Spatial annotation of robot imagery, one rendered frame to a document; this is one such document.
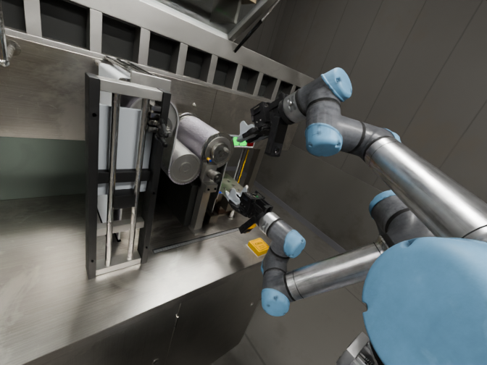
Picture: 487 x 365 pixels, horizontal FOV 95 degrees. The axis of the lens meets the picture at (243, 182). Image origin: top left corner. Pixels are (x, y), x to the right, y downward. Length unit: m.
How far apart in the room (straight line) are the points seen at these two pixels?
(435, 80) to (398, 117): 0.39
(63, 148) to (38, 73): 0.26
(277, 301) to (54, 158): 0.92
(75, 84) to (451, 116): 2.63
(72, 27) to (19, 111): 0.32
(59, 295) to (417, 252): 0.76
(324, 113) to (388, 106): 2.30
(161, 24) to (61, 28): 0.32
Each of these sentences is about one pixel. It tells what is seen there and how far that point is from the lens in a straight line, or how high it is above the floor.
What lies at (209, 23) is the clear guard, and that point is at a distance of 1.16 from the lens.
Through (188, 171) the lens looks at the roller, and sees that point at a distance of 0.85.
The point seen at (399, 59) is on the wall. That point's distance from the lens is 2.91.
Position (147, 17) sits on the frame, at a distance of 1.05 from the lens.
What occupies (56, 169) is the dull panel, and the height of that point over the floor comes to 1.02.
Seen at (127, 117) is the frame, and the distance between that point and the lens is 0.60.
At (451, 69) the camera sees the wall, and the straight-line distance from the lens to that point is 2.77.
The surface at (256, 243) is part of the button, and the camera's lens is 0.98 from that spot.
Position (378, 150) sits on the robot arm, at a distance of 0.53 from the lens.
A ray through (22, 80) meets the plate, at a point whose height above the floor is 1.32.
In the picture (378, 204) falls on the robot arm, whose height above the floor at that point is 1.31.
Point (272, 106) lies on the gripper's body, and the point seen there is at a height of 1.47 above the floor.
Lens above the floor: 1.51
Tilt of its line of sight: 24 degrees down
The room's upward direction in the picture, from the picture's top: 18 degrees clockwise
